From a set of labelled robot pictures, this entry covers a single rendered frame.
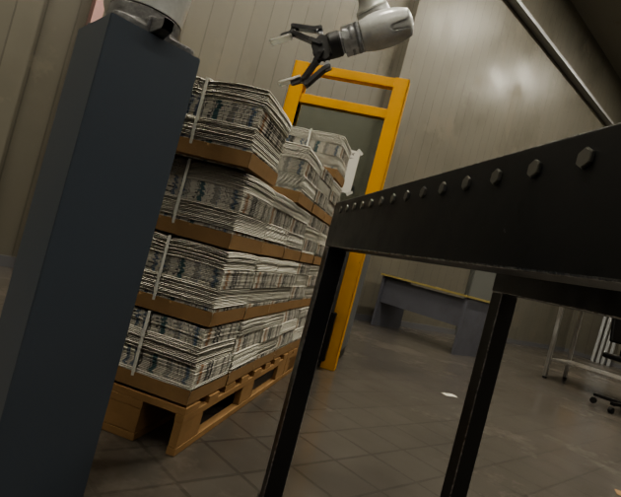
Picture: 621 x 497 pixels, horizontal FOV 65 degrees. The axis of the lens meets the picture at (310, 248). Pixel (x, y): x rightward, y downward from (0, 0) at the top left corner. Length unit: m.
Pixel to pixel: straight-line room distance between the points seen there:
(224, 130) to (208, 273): 0.41
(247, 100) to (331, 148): 1.21
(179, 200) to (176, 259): 0.17
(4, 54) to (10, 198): 0.98
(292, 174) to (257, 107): 0.61
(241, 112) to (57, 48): 2.97
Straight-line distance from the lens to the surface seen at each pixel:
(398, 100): 3.20
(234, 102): 1.46
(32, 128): 4.19
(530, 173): 0.50
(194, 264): 1.45
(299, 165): 1.99
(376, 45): 1.56
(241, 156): 1.40
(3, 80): 4.03
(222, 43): 4.89
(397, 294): 6.19
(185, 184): 1.49
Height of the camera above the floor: 0.65
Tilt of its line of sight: 1 degrees up
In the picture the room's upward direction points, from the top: 15 degrees clockwise
